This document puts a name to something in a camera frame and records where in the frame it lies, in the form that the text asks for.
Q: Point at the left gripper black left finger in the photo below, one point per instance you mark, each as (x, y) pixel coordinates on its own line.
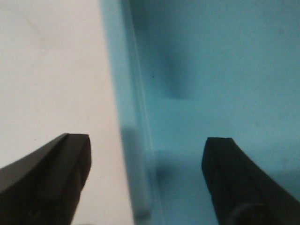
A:
(44, 187)

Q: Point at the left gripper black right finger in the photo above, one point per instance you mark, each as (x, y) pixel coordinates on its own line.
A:
(241, 192)

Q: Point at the light blue plastic box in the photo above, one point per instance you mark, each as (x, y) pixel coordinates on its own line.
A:
(187, 70)

